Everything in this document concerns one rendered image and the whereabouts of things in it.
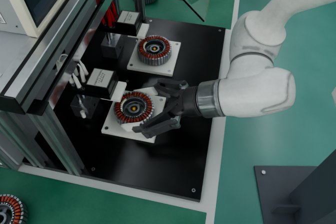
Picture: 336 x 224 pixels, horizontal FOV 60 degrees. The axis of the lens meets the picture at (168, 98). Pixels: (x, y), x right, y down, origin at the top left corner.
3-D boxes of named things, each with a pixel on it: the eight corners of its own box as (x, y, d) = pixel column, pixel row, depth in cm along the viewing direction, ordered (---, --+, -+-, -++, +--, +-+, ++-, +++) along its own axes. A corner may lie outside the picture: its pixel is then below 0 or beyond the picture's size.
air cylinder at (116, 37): (124, 44, 102) (122, 31, 97) (117, 59, 98) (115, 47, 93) (110, 41, 103) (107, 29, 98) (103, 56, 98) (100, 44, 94)
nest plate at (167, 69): (180, 44, 102) (181, 42, 101) (172, 76, 93) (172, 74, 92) (139, 38, 104) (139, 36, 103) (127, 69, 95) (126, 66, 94)
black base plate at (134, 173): (224, 32, 109) (225, 27, 107) (199, 202, 72) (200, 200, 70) (105, 15, 115) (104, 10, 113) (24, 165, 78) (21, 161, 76)
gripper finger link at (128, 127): (148, 127, 77) (147, 129, 76) (127, 129, 80) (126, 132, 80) (142, 121, 75) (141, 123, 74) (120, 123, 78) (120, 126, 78)
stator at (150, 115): (158, 101, 86) (158, 93, 83) (148, 133, 79) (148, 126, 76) (122, 94, 87) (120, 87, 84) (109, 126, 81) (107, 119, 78)
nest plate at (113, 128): (166, 99, 88) (166, 97, 87) (154, 143, 79) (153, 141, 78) (118, 91, 89) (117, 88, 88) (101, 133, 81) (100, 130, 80)
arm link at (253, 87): (230, 127, 70) (233, 83, 77) (301, 122, 62) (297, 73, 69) (214, 104, 62) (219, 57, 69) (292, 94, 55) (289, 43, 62)
